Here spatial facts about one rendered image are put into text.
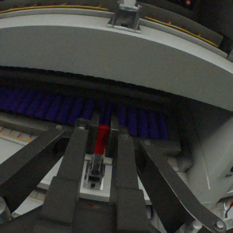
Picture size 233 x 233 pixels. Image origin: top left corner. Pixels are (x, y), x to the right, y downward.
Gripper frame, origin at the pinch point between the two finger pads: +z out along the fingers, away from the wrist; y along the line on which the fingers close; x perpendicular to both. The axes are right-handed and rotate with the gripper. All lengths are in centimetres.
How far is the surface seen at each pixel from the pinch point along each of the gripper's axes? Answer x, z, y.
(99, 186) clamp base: -7.6, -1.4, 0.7
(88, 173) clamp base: -6.6, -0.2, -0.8
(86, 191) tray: -9.6, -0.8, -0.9
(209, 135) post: 0.5, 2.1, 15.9
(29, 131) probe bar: -5.2, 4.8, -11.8
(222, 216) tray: -27, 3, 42
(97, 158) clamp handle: -4.1, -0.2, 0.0
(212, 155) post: -1.5, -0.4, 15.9
